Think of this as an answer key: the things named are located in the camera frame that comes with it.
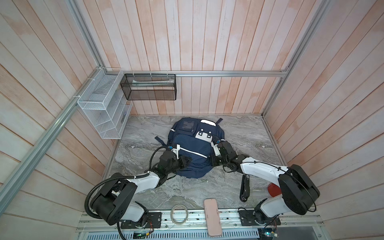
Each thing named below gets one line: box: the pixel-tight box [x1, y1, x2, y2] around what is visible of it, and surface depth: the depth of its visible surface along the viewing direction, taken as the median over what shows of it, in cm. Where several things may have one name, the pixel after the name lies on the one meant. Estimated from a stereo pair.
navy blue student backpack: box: [154, 117, 225, 179], surface depth 93 cm
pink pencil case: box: [204, 198, 222, 237], surface depth 74 cm
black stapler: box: [239, 173, 250, 203], surface depth 83 cm
